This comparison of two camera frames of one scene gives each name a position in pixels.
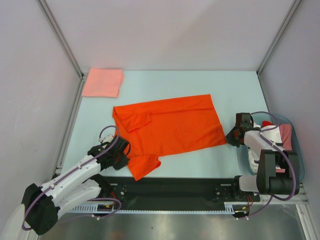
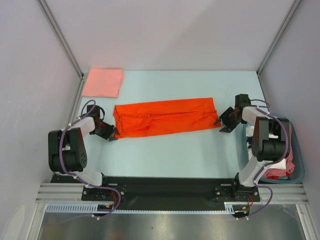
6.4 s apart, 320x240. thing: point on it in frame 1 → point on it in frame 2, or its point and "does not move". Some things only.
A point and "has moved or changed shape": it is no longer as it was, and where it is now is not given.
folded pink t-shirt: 103,83 does not move
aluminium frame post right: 294,6 does not move
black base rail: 179,192 does not move
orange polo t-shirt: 157,128 has moved or changed shape
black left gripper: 124,162 → 111,129
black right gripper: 230,140 → 223,117
